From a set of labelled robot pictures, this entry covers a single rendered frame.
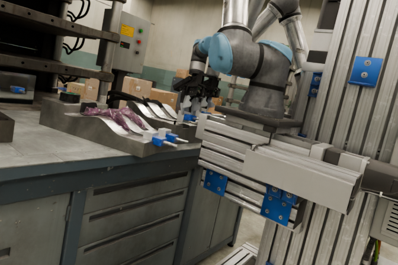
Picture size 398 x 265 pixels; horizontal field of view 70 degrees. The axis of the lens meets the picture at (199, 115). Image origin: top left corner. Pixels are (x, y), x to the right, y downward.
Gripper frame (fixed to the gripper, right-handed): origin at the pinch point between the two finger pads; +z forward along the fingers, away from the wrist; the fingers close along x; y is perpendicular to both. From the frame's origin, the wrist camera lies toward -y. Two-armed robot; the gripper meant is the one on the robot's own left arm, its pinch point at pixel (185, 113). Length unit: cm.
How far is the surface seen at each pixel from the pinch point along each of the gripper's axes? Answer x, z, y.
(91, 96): 208, -35, -414
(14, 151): -67, 24, -4
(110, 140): -37.3, 17.1, -2.0
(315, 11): 589, -356, -132
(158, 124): -6.2, 7.5, -10.1
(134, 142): -34.5, 16.3, 7.8
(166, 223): 6, 54, -4
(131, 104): -7.2, -0.7, -30.7
